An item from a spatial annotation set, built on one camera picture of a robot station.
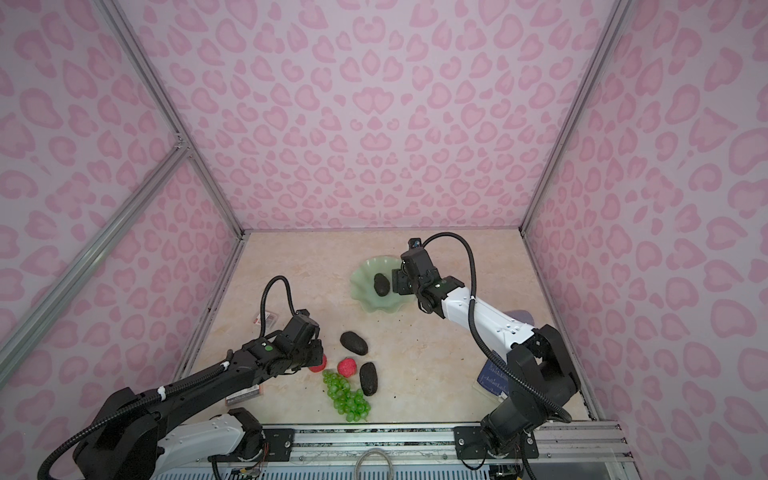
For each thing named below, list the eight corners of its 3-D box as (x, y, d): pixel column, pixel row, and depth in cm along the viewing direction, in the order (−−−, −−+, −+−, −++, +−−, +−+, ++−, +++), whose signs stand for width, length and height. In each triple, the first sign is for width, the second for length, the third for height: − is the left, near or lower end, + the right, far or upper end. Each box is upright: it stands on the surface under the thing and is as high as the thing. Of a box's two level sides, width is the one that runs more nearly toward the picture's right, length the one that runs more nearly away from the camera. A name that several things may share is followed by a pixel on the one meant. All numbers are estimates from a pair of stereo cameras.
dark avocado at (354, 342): (340, 342, 92) (338, 338, 90) (348, 332, 94) (347, 327, 92) (363, 357, 89) (362, 353, 87) (371, 346, 91) (370, 342, 89)
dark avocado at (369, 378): (360, 396, 82) (358, 392, 79) (362, 366, 87) (361, 361, 84) (378, 396, 82) (377, 392, 79) (379, 366, 87) (378, 361, 84)
